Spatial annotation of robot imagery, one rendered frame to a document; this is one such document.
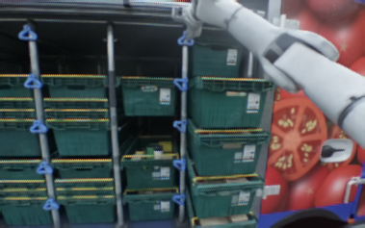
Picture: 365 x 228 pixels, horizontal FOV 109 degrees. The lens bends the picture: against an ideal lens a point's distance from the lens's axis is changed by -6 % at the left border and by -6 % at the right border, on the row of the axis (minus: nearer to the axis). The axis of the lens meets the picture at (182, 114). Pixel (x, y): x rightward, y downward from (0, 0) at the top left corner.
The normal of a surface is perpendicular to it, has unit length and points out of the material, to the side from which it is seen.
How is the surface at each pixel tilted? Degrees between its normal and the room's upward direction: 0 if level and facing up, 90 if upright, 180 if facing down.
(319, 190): 90
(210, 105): 98
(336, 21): 90
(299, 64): 85
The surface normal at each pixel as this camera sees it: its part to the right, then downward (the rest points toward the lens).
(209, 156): 0.11, 0.28
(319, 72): -0.73, -0.11
